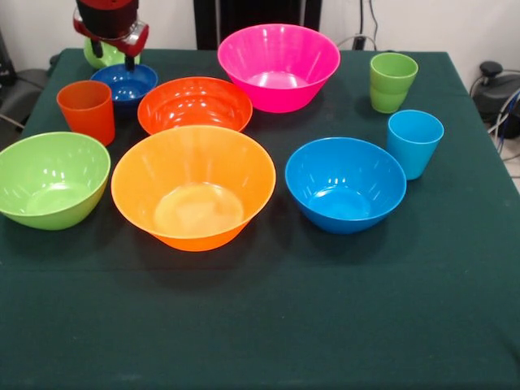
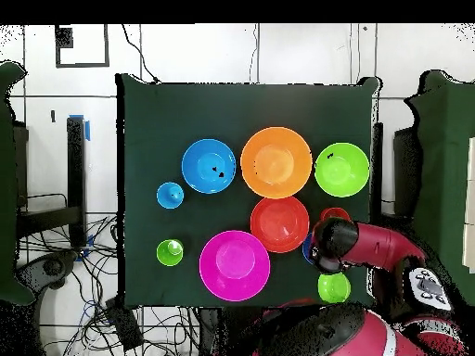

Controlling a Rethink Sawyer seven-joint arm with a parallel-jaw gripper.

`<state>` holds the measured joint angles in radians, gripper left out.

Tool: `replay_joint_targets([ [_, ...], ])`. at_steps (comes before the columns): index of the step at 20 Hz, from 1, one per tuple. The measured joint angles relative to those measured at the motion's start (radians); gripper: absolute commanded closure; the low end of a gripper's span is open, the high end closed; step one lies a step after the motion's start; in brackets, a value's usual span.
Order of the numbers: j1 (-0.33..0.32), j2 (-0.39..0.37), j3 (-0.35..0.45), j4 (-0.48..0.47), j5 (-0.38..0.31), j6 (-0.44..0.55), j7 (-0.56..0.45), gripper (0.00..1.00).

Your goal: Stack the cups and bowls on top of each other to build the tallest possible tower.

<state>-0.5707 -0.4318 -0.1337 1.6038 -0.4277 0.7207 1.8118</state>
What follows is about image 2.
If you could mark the red-orange bowl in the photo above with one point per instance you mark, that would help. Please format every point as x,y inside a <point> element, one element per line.
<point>278,224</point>

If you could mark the large orange bowl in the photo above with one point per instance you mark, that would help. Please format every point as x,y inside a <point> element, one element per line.
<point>276,163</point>

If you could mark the light blue bowl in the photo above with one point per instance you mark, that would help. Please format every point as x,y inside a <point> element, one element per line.
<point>200,155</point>

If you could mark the large pink bowl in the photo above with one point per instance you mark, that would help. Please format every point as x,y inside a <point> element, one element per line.
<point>233,259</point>

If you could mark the small dark blue bowl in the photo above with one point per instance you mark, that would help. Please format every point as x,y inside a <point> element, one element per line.
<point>307,250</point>

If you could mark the red-orange cup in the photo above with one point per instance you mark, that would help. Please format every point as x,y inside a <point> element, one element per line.
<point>334,213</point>

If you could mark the small green bowl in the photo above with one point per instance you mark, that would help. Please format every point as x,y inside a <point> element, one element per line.
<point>334,288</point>

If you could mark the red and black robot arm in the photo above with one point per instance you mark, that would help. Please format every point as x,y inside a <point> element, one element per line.
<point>378,244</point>

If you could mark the light blue cup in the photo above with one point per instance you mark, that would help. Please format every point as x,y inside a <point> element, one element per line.
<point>169,196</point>

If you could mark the dark green tablecloth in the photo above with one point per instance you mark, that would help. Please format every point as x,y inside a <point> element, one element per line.
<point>237,111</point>

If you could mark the green cup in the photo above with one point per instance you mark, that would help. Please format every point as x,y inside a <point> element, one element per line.
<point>167,254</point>

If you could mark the large green bowl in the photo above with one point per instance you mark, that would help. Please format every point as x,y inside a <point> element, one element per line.
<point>341,170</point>

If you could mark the black upright bar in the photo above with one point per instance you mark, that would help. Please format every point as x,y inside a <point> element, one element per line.
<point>377,167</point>

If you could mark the black power strip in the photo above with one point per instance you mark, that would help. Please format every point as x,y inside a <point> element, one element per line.
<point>124,326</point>

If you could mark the black stand base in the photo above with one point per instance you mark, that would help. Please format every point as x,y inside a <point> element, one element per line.
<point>53,267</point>

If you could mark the green covered side table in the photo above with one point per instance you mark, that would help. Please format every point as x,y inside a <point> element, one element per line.
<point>445,167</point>
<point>7,185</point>

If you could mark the white boxes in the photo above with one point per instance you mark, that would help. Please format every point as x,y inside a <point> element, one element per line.
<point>470,222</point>

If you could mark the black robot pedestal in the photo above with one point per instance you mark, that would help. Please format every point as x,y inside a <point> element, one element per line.
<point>207,330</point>

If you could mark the black L-shaped frame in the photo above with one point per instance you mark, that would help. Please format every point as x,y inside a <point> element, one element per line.
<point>76,167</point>

